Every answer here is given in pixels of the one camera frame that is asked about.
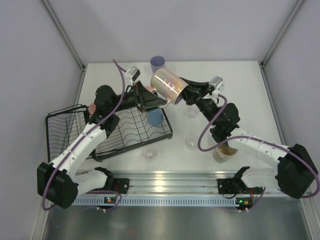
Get purple plastic tumbler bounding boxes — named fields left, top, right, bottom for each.
left=150, top=55, right=166, bottom=74

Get black wire dish rack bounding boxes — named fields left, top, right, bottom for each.
left=45, top=104, right=173, bottom=162

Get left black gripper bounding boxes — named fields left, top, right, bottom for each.
left=110, top=80, right=167, bottom=113

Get clear glass lower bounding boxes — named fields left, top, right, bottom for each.
left=142, top=146, right=157, bottom=162

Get perforated cable tray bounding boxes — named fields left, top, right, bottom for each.
left=72, top=194, right=240, bottom=207

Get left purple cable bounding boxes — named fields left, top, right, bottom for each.
left=41, top=59, right=137, bottom=213

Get purple cable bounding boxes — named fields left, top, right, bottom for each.
left=197, top=93, right=320, bottom=208
left=41, top=59, right=137, bottom=213

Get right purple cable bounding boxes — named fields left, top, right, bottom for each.
left=197, top=93, right=320, bottom=208

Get pink ghost pattern mug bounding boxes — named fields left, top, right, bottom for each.
left=88, top=103, right=97, bottom=116

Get cream seashell mug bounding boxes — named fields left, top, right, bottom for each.
left=213, top=145, right=238, bottom=163

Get clear glass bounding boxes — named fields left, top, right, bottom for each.
left=187, top=104, right=200, bottom=119
left=142, top=146, right=157, bottom=162
left=185, top=134, right=198, bottom=151

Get pale pink iridescent mug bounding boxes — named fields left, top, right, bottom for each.
left=150, top=67, right=189, bottom=108

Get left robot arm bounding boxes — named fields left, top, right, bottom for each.
left=36, top=81, right=168, bottom=209

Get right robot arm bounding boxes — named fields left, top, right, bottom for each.
left=182, top=77, right=320, bottom=199

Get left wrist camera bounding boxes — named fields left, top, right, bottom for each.
left=125, top=66, right=141, bottom=82

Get clear glass upper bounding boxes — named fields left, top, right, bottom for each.
left=187, top=104, right=200, bottom=119

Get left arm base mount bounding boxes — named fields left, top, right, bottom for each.
left=88, top=167, right=130, bottom=194

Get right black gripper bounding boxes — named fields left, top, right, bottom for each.
left=176, top=78, right=219, bottom=127

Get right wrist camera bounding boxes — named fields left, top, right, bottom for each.
left=209, top=76, right=225, bottom=98

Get salmon pink plastic tumbler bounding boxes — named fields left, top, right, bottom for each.
left=145, top=86, right=157, bottom=94

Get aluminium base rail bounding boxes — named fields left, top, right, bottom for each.
left=42, top=170, right=313, bottom=196

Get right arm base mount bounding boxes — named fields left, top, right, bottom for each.
left=217, top=166, right=250, bottom=196

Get clear glass middle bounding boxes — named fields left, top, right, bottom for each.
left=185, top=134, right=198, bottom=151

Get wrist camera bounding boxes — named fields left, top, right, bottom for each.
left=209, top=76, right=225, bottom=98
left=125, top=66, right=141, bottom=82

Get blue plastic tumbler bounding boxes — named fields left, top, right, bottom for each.
left=147, top=108, right=164, bottom=126

